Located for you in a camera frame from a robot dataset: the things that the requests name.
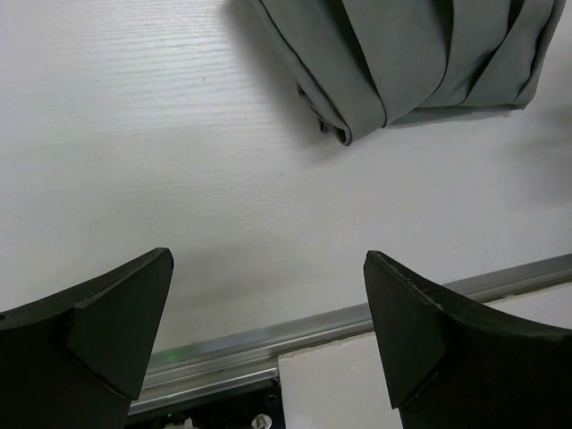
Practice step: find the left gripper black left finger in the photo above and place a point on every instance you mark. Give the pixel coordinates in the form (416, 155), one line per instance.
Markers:
(78, 358)

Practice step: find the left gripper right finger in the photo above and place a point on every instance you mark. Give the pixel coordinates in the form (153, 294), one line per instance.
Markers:
(451, 362)

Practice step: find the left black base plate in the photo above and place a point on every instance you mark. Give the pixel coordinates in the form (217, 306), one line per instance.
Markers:
(235, 408)

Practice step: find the aluminium front rail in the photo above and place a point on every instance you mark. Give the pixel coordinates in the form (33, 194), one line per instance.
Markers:
(208, 367)

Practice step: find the grey pleated skirt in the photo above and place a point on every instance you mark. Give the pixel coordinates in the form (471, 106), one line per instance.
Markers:
(361, 66)

